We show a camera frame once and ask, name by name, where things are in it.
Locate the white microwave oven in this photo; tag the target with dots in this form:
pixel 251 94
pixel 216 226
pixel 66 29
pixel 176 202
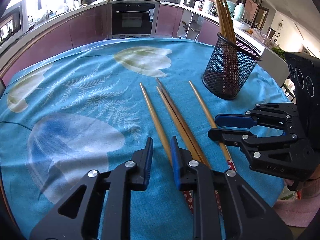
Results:
pixel 11 25

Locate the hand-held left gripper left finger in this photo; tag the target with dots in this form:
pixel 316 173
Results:
pixel 149 160

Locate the steel cooking pot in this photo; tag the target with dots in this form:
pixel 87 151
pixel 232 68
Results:
pixel 191 0

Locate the round wall clock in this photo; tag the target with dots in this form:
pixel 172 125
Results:
pixel 280 25

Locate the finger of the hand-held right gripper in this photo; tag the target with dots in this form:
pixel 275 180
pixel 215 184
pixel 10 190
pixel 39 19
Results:
pixel 225 137
pixel 232 120

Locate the mint green kettle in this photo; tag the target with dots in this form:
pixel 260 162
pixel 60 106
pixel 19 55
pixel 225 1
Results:
pixel 231 8

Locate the white bowl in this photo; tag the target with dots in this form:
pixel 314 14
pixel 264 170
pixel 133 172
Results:
pixel 245 25

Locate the clear plastic container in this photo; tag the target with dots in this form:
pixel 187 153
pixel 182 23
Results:
pixel 262 36

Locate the black mesh holder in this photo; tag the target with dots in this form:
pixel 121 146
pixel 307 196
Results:
pixel 225 77

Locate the pink wall painting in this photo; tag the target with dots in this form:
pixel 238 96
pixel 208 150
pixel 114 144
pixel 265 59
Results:
pixel 250 8

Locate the blue floral tablecloth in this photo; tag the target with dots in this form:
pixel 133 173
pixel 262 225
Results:
pixel 75 100

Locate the pink base cabinet run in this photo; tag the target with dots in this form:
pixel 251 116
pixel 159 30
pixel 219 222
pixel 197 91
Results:
pixel 170 20
pixel 62 35

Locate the person's right forearm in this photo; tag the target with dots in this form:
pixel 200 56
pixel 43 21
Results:
pixel 307 205

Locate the light wooden chopstick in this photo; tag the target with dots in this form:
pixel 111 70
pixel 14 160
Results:
pixel 155 120
pixel 182 130
pixel 200 102

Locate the green leafy vegetables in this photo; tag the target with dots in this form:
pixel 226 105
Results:
pixel 278 53

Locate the built-in black oven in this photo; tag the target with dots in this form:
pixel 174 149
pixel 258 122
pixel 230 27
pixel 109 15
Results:
pixel 135 20

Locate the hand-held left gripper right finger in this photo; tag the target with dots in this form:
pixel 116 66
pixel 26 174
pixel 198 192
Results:
pixel 175 165

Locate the dark wooden chopstick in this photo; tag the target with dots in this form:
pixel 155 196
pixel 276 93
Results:
pixel 187 130

